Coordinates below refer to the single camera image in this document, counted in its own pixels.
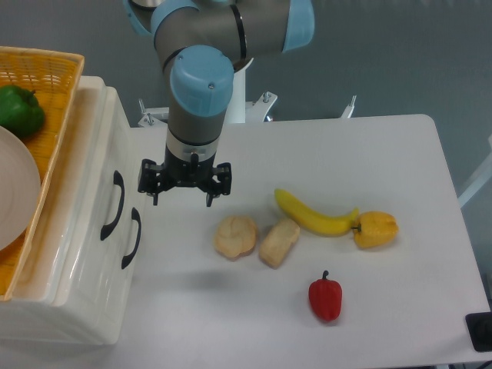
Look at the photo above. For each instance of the orange woven basket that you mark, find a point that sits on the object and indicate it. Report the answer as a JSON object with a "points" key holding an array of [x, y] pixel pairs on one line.
{"points": [[54, 76]]}

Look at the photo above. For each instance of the round bread roll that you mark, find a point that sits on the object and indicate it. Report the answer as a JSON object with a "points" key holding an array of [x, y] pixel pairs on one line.
{"points": [[235, 236]]}

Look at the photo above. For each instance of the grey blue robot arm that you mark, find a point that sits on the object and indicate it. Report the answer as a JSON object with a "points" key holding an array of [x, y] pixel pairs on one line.
{"points": [[200, 45]]}

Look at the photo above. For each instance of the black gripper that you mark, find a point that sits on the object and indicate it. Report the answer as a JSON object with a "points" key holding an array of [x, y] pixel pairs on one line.
{"points": [[153, 179]]}

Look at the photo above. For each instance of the green bell pepper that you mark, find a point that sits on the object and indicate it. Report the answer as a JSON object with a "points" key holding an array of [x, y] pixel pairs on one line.
{"points": [[21, 113]]}

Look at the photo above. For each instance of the black top drawer handle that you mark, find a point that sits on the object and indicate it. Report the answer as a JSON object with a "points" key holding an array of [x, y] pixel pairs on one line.
{"points": [[116, 205]]}

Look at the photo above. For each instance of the yellow banana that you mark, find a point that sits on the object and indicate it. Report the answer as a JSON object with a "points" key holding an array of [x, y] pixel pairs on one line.
{"points": [[311, 220]]}

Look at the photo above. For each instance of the yellow bell pepper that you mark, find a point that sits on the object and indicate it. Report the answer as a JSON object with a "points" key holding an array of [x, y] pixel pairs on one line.
{"points": [[374, 228]]}

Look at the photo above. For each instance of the beige round plate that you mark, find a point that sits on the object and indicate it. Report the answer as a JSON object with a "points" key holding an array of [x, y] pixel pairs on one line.
{"points": [[20, 186]]}

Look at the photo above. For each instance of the black drawer handle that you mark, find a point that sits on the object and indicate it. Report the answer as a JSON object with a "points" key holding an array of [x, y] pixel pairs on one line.
{"points": [[134, 239], [116, 205]]}

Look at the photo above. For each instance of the black lower drawer handle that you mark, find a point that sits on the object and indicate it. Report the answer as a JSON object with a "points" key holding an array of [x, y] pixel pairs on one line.
{"points": [[134, 239]]}

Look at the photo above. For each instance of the red bell pepper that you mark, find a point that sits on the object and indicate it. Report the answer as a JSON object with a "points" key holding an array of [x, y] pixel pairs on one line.
{"points": [[325, 298]]}

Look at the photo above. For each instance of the rectangular bread slice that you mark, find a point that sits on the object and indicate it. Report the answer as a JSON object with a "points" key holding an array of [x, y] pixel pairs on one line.
{"points": [[278, 242]]}

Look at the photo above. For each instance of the white frame bar right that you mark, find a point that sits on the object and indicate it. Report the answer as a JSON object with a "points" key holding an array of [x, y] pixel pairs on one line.
{"points": [[474, 183]]}

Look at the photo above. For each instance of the black device at edge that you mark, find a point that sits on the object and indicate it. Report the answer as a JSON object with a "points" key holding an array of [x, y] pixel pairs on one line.
{"points": [[479, 329]]}

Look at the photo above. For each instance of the white drawer cabinet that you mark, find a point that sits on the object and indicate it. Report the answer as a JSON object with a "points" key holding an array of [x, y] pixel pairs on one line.
{"points": [[31, 313]]}

